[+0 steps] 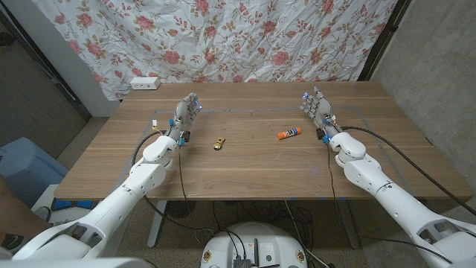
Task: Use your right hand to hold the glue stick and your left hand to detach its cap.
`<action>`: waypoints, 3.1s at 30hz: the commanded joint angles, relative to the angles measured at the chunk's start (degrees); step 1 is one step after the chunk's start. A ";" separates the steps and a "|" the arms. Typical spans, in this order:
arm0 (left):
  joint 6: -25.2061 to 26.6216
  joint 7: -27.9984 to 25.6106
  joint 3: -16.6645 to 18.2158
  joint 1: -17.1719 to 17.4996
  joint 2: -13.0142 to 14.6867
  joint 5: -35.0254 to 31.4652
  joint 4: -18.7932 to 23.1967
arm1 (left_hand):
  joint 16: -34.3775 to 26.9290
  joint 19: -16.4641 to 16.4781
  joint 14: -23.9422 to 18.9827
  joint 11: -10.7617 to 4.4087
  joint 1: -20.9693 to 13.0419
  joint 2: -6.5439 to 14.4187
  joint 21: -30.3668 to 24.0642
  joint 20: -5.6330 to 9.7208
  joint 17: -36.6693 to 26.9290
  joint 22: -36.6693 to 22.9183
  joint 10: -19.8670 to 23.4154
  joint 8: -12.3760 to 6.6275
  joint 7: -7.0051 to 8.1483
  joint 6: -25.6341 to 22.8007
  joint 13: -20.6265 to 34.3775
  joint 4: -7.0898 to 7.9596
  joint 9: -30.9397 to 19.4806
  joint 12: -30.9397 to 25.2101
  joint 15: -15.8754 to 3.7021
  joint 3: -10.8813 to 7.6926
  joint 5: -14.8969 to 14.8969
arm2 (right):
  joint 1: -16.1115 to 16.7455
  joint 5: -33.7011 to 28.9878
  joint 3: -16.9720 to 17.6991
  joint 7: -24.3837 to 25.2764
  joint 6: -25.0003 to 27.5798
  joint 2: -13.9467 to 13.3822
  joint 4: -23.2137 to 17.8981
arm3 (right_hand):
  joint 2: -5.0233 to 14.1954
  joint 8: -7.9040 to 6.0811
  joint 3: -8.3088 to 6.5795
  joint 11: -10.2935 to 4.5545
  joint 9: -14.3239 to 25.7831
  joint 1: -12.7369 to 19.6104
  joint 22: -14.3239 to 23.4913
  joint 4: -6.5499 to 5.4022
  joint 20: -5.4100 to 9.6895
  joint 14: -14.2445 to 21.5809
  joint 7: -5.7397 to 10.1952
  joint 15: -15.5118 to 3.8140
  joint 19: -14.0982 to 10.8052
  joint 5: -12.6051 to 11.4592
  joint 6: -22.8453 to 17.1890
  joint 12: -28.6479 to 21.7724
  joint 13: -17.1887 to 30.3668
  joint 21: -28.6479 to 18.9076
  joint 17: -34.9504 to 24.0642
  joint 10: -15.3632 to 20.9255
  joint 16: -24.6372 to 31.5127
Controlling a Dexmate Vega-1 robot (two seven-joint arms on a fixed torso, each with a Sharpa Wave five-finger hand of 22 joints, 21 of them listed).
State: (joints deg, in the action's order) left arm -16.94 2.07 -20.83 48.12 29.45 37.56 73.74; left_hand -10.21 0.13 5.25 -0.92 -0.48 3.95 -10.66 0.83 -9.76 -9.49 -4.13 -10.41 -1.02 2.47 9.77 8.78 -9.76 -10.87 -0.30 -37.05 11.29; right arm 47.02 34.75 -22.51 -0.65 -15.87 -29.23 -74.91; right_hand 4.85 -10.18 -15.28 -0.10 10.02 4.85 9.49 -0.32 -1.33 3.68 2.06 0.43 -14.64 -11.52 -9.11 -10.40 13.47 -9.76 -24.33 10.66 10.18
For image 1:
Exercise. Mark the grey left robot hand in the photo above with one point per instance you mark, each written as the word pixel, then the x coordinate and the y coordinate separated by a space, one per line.
pixel 184 115

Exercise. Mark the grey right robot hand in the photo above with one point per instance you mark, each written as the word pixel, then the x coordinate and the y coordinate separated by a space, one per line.
pixel 320 109

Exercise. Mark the glue stick with blue label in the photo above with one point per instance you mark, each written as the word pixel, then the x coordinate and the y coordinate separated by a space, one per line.
pixel 292 132

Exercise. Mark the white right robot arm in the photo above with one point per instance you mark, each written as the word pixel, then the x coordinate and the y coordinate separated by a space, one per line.
pixel 394 201

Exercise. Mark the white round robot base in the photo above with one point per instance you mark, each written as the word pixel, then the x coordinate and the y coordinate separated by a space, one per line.
pixel 256 238

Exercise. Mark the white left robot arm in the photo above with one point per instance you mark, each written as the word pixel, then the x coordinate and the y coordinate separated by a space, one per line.
pixel 122 193

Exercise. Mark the gold toy car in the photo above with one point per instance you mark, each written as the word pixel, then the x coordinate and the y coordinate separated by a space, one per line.
pixel 219 143

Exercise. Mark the white power strip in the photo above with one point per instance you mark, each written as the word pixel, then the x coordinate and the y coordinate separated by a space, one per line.
pixel 145 83

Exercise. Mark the floral backdrop cloth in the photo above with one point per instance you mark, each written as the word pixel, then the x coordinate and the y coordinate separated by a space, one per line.
pixel 223 37

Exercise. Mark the black backdrop stand pole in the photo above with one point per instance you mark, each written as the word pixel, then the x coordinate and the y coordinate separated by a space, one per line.
pixel 383 39

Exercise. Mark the black round floor object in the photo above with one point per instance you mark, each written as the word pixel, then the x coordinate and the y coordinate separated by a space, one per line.
pixel 180 210

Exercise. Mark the white table leg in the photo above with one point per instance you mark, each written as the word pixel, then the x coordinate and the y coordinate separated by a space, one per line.
pixel 156 223

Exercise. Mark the grey table leg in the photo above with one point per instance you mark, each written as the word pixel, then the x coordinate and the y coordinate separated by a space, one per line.
pixel 349 227

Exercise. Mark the blue plastic bin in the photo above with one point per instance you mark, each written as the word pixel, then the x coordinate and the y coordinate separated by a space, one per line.
pixel 26 167

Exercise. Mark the white sneaker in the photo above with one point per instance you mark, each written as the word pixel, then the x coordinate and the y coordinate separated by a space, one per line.
pixel 42 214

